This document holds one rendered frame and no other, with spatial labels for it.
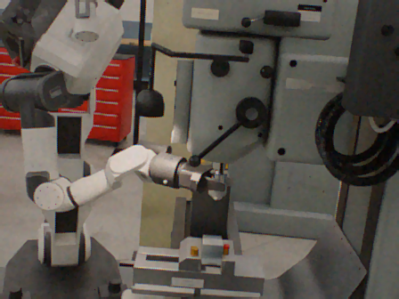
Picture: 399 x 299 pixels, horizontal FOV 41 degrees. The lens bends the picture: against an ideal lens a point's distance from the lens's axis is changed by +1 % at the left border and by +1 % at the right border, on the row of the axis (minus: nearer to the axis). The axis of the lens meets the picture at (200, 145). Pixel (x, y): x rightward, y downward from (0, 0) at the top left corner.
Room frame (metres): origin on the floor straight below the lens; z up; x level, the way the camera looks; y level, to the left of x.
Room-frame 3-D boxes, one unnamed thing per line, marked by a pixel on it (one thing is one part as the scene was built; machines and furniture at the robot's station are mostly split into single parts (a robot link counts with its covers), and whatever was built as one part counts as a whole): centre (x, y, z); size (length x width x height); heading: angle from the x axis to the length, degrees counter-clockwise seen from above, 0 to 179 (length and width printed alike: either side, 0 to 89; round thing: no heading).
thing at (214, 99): (1.31, -0.06, 1.47); 0.21 x 0.19 x 0.32; 2
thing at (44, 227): (1.99, 0.52, 0.68); 0.21 x 0.20 x 0.13; 18
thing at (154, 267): (1.31, -0.03, 0.99); 0.35 x 0.15 x 0.11; 91
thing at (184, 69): (1.30, 0.05, 1.45); 0.04 x 0.04 x 0.21; 2
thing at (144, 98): (1.27, 0.13, 1.44); 0.07 x 0.07 x 0.06
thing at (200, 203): (1.72, -0.05, 1.04); 0.22 x 0.12 x 0.20; 1
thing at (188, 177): (1.34, 0.03, 1.24); 0.13 x 0.12 x 0.10; 157
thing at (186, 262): (1.31, 0.00, 1.03); 0.12 x 0.06 x 0.04; 1
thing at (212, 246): (1.31, -0.06, 1.05); 0.06 x 0.05 x 0.06; 1
